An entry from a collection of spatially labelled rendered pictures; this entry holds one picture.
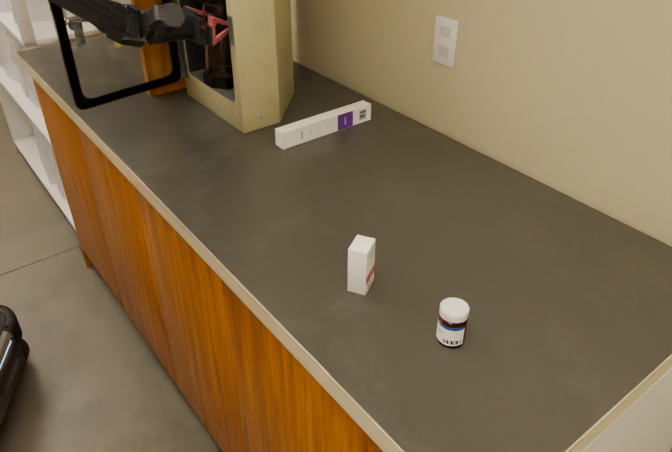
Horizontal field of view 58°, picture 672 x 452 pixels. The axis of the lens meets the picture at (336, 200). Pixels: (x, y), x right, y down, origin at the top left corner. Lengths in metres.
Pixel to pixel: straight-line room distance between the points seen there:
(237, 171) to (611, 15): 0.82
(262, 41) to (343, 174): 0.38
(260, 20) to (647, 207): 0.93
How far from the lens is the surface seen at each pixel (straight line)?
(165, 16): 1.45
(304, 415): 1.17
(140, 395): 2.21
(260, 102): 1.56
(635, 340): 1.07
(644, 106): 1.28
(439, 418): 0.88
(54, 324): 2.56
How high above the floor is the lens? 1.63
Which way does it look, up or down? 33 degrees down
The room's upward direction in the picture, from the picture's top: straight up
